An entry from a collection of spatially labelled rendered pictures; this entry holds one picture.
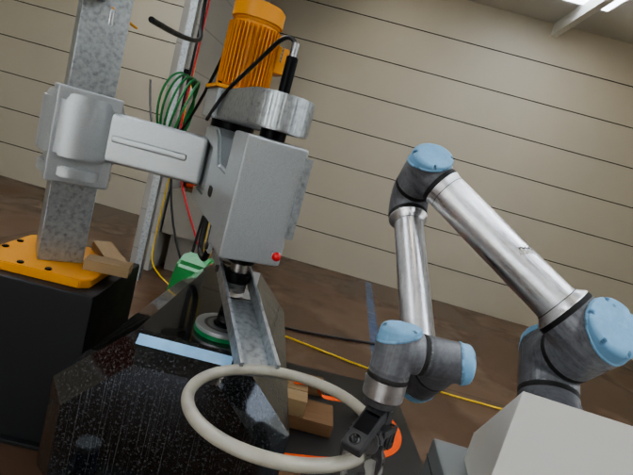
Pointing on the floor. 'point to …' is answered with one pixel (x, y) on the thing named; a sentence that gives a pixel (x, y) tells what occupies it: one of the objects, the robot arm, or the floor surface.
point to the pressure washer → (188, 263)
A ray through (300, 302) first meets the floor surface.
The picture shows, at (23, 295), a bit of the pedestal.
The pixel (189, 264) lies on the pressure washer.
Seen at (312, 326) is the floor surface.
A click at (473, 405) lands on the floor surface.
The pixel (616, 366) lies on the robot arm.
